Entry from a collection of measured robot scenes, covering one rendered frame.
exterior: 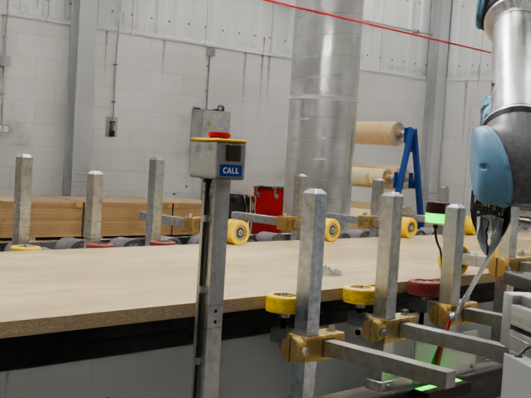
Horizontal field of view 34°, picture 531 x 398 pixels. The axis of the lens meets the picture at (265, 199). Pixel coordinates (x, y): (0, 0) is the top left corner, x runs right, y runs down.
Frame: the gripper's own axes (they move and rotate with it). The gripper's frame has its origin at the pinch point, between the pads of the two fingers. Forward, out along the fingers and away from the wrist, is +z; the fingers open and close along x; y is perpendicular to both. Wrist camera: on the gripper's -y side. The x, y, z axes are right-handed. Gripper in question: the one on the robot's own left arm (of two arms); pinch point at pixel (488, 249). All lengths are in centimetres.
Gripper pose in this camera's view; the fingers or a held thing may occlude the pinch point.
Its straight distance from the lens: 211.9
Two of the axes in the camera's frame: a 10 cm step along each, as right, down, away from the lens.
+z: -0.7, 10.0, 0.4
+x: 9.0, 0.8, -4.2
